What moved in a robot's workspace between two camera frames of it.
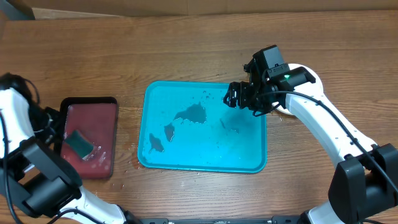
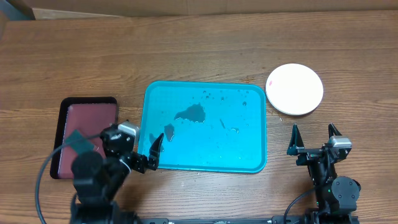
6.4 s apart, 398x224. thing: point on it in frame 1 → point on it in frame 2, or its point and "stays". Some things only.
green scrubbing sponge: [82, 145] stays
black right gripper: [246, 89] → [297, 147]
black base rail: [287, 219] stays
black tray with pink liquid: [87, 135] stays
